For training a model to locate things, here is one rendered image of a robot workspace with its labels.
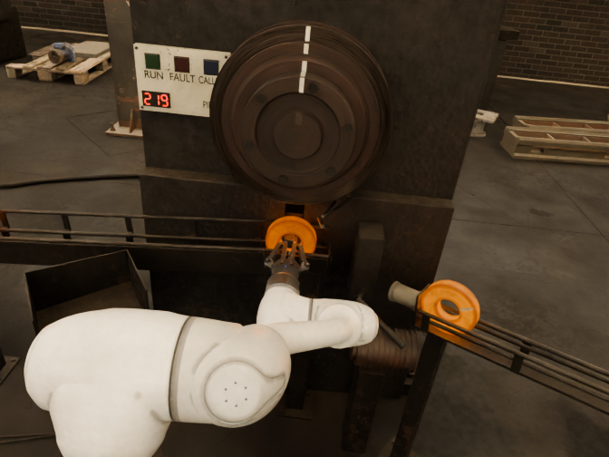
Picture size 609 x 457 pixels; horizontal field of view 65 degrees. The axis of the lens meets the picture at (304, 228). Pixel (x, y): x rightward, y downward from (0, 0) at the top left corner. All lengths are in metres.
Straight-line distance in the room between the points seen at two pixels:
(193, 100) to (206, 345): 0.94
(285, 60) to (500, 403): 1.59
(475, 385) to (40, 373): 1.81
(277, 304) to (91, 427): 0.62
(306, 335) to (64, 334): 0.44
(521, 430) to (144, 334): 1.72
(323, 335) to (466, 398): 1.25
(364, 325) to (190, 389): 0.63
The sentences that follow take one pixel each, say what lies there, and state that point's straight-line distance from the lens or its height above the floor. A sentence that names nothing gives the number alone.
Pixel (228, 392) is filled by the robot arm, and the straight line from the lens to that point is 0.56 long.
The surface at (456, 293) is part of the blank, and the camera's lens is 1.31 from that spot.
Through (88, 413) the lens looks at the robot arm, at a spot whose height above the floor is 1.04.
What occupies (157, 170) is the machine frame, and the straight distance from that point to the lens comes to 1.54.
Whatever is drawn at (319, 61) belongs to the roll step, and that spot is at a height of 1.28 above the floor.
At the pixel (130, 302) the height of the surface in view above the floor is 0.61.
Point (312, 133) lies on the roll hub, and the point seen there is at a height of 1.13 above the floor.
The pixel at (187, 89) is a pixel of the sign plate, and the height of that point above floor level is 1.13.
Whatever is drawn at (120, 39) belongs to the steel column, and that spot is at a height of 0.73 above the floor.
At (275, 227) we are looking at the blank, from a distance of 1.41.
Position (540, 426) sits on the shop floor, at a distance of 2.18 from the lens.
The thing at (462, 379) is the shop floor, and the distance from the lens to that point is 2.19.
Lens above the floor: 1.53
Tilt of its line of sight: 32 degrees down
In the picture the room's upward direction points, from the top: 6 degrees clockwise
